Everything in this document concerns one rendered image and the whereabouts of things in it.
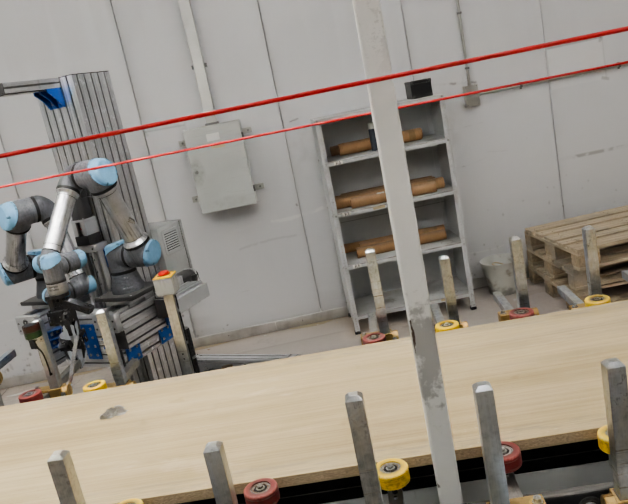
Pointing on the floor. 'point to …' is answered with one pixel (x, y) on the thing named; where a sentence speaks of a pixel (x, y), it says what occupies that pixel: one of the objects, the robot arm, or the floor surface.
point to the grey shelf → (350, 170)
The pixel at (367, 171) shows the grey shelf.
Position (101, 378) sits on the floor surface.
